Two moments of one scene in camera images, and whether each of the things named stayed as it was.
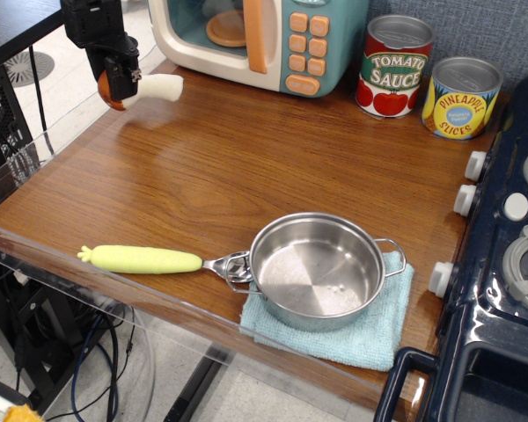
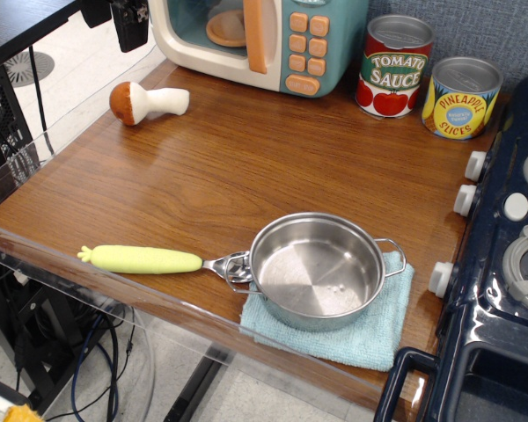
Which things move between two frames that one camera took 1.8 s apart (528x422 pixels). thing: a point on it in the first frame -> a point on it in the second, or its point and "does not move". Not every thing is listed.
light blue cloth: x=368 y=341 does not move
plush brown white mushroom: x=164 y=87 -> x=130 y=103
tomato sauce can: x=394 y=60 does not move
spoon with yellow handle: x=150 y=259 does not move
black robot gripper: x=98 y=25 -> x=131 y=18
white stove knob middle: x=464 y=199 does not move
